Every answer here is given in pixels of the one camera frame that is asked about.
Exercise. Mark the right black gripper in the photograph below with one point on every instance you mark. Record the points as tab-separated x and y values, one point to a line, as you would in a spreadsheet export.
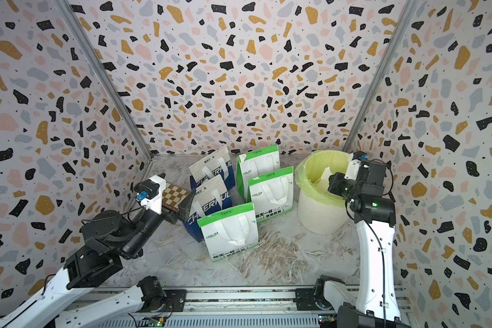
334	185

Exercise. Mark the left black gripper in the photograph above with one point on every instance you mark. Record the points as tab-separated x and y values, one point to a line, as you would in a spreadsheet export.
184	208

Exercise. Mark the green white bag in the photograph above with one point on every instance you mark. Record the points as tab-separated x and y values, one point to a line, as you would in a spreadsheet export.
272	193
254	164
230	231

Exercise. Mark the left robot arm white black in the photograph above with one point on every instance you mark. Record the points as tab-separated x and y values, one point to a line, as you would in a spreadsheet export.
109	238

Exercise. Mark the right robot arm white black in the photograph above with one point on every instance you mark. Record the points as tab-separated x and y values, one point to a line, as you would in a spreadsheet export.
361	188

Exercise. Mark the wooden chessboard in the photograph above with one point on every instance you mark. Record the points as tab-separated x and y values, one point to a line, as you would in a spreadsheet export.
172	197

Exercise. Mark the yellow-green bin liner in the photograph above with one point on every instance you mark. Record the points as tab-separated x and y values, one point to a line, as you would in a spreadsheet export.
310	170

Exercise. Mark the front blue white bag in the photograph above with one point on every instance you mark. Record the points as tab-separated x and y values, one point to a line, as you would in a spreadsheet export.
210	197

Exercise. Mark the blue white bag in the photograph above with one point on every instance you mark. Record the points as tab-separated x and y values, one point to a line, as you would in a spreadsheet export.
214	164
210	197

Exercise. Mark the white trash bin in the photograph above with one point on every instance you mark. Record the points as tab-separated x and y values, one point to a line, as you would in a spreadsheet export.
320	218

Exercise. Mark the back blue white bag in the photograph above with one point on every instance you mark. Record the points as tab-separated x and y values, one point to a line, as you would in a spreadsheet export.
214	164

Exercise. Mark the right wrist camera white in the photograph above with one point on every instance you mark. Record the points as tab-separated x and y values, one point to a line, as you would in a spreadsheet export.
354	163

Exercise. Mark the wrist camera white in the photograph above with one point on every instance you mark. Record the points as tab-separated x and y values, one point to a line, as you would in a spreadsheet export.
354	163
150	193

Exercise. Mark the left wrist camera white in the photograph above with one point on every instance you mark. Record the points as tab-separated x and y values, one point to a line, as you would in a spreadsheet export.
150	193

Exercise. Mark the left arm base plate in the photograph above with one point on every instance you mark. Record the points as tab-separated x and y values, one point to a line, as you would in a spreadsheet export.
172	300

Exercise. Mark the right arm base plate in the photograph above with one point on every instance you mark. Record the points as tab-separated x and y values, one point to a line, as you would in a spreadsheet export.
307	299

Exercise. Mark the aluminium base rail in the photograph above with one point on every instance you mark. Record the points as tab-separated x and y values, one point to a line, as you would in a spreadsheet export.
231	306

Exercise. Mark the right corner aluminium post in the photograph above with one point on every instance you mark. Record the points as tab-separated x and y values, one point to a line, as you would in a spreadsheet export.
382	69

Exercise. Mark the corner aluminium post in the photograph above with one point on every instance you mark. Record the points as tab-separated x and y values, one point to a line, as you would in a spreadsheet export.
65	10
382	69

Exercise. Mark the left corner aluminium post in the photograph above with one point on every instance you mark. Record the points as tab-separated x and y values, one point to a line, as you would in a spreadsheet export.
65	10

